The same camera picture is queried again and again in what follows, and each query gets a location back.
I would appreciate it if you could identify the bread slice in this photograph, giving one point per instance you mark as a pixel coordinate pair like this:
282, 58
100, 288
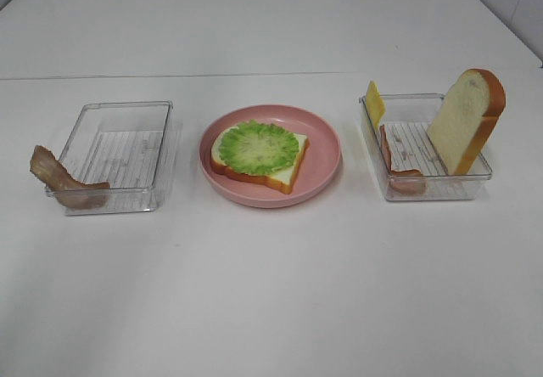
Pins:
282, 180
466, 118

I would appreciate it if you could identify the green lettuce leaf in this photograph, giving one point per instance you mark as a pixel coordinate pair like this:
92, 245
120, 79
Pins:
258, 149

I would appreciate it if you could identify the yellow cheese slice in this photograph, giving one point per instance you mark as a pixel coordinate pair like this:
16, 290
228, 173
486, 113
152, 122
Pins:
375, 105

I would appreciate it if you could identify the bacon strip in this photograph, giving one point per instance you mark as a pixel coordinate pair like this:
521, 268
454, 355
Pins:
409, 182
63, 179

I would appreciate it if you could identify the pink round plate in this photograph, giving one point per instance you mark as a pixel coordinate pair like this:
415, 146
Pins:
318, 168

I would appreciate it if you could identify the right clear plastic tray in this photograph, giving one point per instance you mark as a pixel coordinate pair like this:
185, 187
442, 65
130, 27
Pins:
404, 160

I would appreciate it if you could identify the clear plastic tray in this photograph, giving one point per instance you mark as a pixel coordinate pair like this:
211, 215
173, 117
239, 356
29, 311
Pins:
404, 160
130, 146

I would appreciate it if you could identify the left clear plastic tray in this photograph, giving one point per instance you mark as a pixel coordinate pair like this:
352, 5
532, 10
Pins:
130, 146

